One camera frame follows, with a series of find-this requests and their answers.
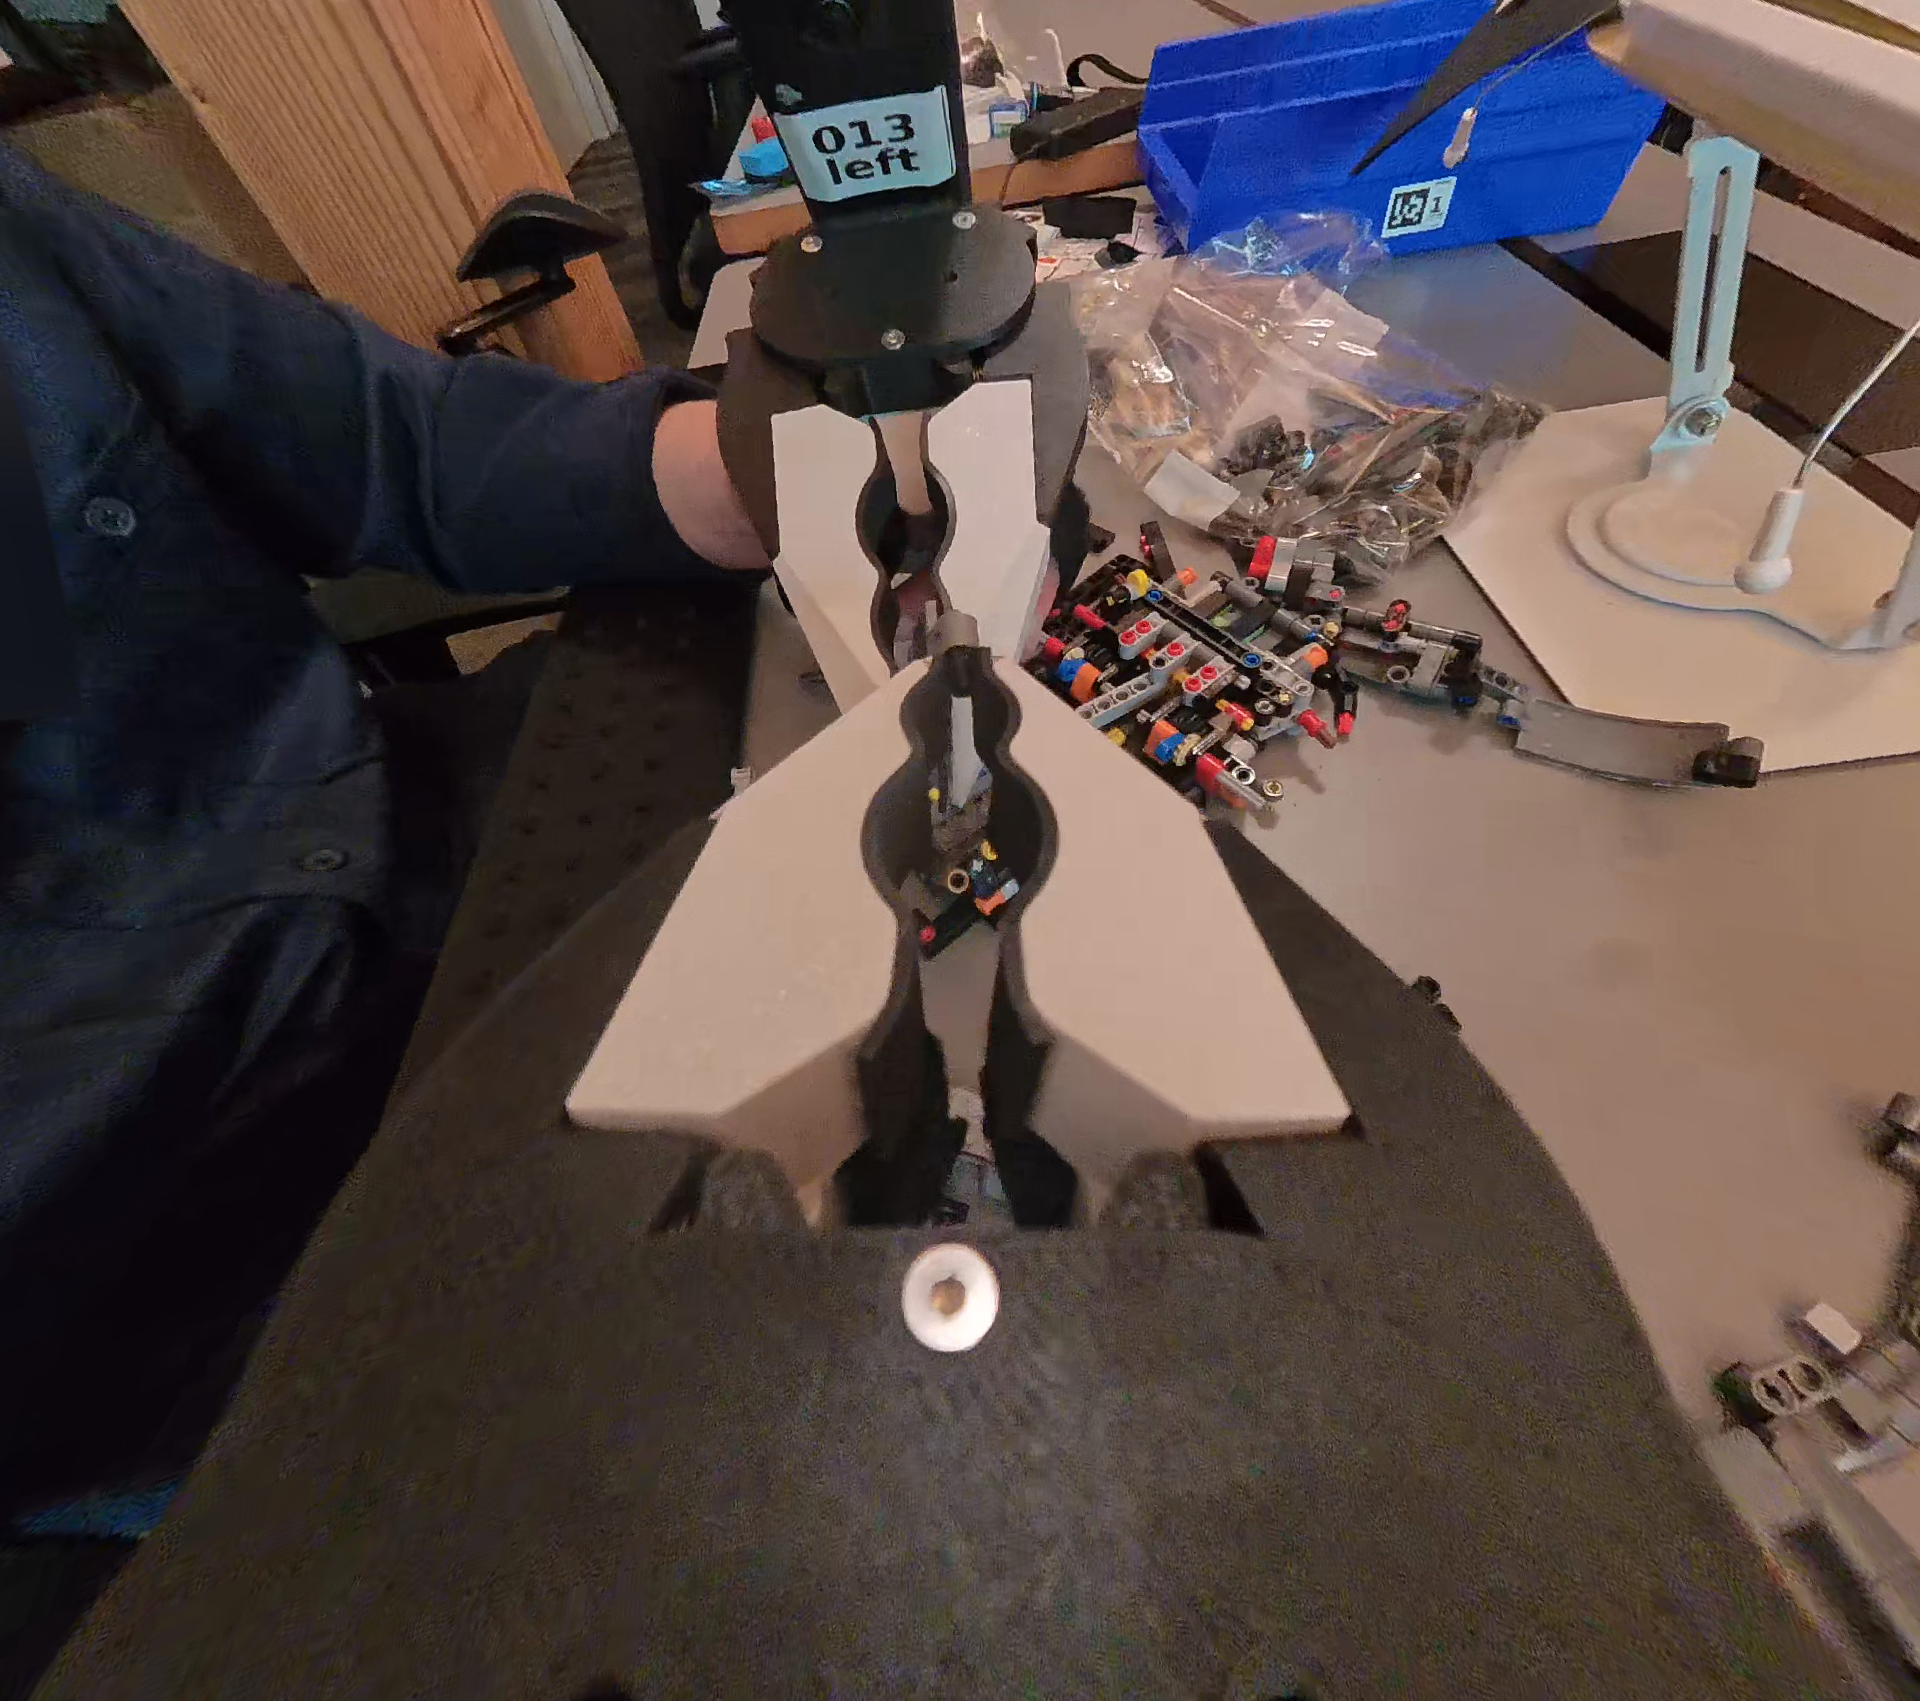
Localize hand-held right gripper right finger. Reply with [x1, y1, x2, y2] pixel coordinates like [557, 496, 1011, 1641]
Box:
[989, 655, 1351, 1231]

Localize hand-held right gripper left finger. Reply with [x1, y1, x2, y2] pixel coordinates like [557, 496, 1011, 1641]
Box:
[565, 659, 965, 1231]

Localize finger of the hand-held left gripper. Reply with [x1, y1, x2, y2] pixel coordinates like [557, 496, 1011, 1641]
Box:
[921, 379, 1055, 664]
[768, 403, 910, 713]

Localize lego car chassis assembly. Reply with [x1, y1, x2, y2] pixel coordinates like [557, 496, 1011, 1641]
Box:
[895, 522, 1360, 964]

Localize lego subassembly with curved panel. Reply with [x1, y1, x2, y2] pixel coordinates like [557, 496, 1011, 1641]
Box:
[1242, 530, 1768, 790]

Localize person's left forearm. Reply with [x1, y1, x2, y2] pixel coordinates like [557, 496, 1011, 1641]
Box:
[291, 359, 722, 581]

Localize clear bag of lego pieces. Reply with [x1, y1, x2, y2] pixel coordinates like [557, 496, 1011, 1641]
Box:
[1071, 209, 1547, 579]

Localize person's left hand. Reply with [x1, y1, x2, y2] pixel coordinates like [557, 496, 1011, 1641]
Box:
[652, 396, 777, 572]

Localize black perforated mat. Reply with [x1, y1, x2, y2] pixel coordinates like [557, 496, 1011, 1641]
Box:
[403, 590, 798, 1073]

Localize black power adapter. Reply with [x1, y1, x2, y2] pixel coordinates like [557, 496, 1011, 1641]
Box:
[1007, 51, 1149, 165]

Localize plain blue plastic bin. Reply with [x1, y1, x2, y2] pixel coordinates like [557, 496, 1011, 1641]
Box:
[1136, 0, 1494, 233]

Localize black chair armrest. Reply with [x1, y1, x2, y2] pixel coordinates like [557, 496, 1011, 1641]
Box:
[441, 193, 623, 352]

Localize black office chair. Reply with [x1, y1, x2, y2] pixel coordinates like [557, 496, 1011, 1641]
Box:
[433, 0, 751, 338]

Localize person's torso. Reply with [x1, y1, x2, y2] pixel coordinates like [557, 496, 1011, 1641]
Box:
[0, 141, 602, 1540]

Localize white book stand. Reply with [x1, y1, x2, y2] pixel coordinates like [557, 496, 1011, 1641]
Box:
[1445, 0, 1920, 773]

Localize blue bin with tag label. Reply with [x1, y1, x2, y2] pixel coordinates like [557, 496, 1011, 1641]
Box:
[1191, 20, 1670, 260]

